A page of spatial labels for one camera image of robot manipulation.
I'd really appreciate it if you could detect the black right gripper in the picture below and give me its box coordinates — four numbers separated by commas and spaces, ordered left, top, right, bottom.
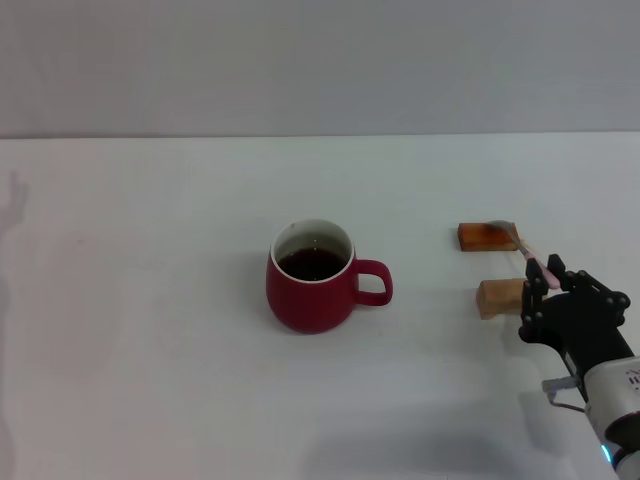
518, 254, 636, 389

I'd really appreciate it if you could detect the pink handled metal spoon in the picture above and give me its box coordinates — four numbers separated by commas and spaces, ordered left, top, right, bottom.
485, 219, 562, 292

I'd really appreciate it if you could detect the dark coffee liquid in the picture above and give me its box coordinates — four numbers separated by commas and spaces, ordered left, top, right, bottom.
277, 247, 347, 282

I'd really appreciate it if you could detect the dark brown wooden block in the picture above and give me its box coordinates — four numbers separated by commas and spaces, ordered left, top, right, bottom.
457, 222, 520, 253

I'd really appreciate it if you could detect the thin red wrist cable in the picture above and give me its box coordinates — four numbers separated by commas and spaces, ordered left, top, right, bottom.
542, 377, 589, 414

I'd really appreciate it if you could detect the red ceramic mug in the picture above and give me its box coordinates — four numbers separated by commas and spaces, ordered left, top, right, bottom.
265, 218, 394, 335

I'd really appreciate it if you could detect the light wooden block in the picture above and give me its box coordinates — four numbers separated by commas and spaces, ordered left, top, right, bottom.
474, 278, 549, 321

